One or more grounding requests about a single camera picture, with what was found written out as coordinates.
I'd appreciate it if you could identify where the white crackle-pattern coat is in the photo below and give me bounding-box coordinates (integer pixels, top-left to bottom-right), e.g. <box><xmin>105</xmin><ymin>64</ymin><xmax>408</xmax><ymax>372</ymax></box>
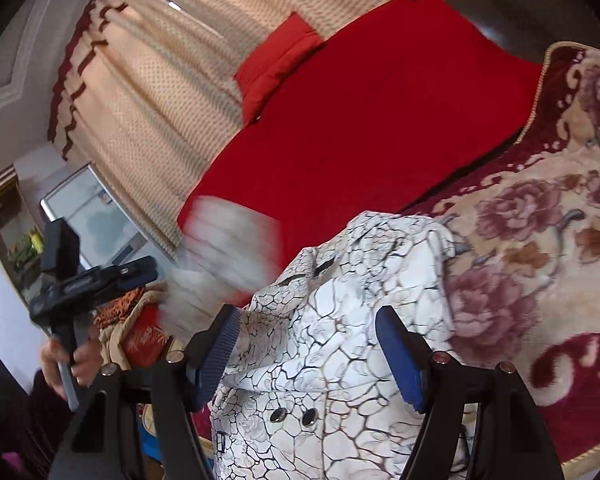
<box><xmin>157</xmin><ymin>195</ymin><xmax>474</xmax><ymax>480</ymax></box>

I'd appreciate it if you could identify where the person's left hand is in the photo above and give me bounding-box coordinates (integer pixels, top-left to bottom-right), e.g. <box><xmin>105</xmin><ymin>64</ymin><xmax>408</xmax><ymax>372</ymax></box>
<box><xmin>40</xmin><ymin>325</ymin><xmax>102</xmax><ymax>400</ymax></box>

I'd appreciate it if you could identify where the orange patterned fabric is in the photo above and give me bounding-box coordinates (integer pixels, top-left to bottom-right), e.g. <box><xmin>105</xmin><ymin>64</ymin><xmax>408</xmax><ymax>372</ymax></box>
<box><xmin>94</xmin><ymin>287</ymin><xmax>151</xmax><ymax>330</ymax></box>

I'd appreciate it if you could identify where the gold framed mirror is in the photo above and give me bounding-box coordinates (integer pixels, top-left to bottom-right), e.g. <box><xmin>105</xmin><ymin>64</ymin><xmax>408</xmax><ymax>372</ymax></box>
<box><xmin>0</xmin><ymin>165</ymin><xmax>43</xmax><ymax>306</ymax></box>

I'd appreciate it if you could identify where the floral beige maroon blanket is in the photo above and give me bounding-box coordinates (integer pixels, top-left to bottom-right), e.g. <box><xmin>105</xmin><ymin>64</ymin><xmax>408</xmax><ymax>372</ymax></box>
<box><xmin>414</xmin><ymin>41</ymin><xmax>600</xmax><ymax>479</ymax></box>

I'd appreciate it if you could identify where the beige patterned curtain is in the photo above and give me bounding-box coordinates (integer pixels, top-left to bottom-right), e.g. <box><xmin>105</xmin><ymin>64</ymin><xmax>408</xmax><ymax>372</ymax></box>
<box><xmin>47</xmin><ymin>0</ymin><xmax>386</xmax><ymax>252</ymax></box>

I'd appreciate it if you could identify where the red pillow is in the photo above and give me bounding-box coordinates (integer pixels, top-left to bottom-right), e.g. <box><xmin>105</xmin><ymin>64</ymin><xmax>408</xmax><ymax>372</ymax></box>
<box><xmin>234</xmin><ymin>12</ymin><xmax>324</xmax><ymax>126</ymax></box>

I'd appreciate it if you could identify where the red bed quilt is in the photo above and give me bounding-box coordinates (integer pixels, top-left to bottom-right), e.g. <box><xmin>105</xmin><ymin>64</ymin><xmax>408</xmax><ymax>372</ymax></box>
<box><xmin>193</xmin><ymin>0</ymin><xmax>541</xmax><ymax>266</ymax></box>

